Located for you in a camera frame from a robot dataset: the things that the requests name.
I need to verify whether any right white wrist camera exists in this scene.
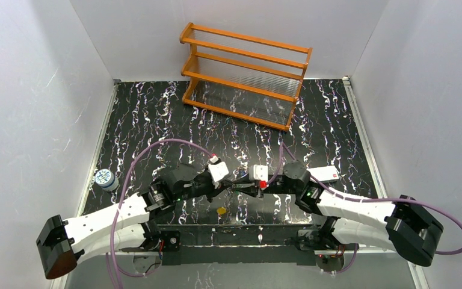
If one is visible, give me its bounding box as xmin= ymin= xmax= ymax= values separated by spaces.
xmin=248 ymin=164 xmax=269 ymax=190

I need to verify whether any yellow key tag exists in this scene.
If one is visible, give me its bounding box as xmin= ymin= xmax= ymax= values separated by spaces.
xmin=217 ymin=207 xmax=227 ymax=216

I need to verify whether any white card box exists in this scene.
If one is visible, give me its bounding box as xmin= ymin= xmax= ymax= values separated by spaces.
xmin=307 ymin=166 xmax=340 ymax=183

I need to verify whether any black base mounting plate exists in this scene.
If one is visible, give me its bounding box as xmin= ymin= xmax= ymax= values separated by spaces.
xmin=121 ymin=224 xmax=360 ymax=267

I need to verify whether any silver metal keyring plate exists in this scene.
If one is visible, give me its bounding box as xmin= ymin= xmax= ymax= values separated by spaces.
xmin=227 ymin=168 xmax=253 ymax=195

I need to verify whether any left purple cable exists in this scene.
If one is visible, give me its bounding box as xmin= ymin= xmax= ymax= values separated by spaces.
xmin=105 ymin=138 xmax=220 ymax=289

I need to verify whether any blue white round tin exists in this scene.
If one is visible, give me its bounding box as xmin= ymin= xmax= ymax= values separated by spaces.
xmin=94 ymin=169 xmax=119 ymax=192

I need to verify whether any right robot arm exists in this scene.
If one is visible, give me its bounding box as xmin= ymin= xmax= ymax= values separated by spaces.
xmin=232 ymin=161 xmax=443 ymax=267

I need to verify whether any orange wooden rack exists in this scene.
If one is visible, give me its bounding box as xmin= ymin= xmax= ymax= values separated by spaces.
xmin=179 ymin=22 xmax=313 ymax=131

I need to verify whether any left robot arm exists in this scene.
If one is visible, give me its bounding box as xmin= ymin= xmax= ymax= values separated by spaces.
xmin=35 ymin=162 xmax=230 ymax=279

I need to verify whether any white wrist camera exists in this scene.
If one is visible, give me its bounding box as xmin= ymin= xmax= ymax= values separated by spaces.
xmin=207 ymin=154 xmax=230 ymax=189
xmin=248 ymin=164 xmax=269 ymax=190

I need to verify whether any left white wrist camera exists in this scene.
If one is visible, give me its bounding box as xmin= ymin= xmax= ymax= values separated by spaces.
xmin=207 ymin=154 xmax=230 ymax=189

